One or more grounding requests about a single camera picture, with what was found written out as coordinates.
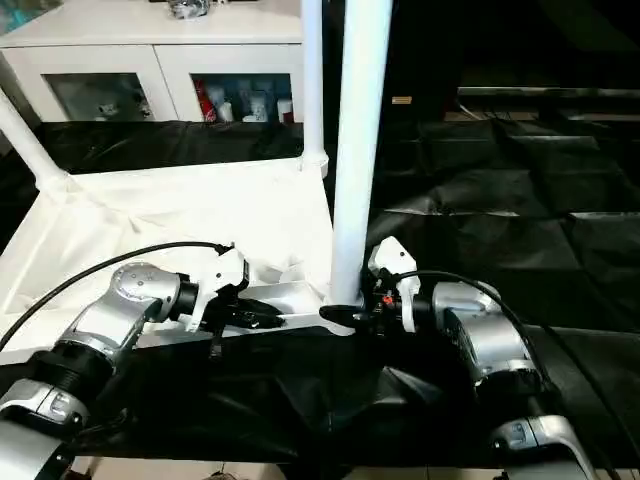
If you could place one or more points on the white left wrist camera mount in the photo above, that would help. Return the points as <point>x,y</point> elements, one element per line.
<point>220,272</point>

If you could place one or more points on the white glass-door cabinet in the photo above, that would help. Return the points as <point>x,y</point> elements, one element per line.
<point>100,55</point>

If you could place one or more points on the black cabinet gold label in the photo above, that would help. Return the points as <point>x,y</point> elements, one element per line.
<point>425,60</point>

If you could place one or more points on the black mat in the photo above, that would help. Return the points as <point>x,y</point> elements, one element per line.
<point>500,225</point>

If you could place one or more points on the black side table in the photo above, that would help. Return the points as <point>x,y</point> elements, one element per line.
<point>550,91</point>

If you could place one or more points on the dark grey bundle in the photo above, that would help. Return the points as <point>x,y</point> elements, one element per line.
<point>189,9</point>

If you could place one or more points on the white plastic table leg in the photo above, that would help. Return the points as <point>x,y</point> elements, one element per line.
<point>312,75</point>
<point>25,140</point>
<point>357,125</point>

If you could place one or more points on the teal patterned strip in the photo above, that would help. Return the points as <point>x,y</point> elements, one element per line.
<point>15,15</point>

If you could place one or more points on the white plastic table top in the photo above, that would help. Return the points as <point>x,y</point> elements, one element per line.
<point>150,210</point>

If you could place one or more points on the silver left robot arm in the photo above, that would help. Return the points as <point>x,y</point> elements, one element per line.
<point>115,310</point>

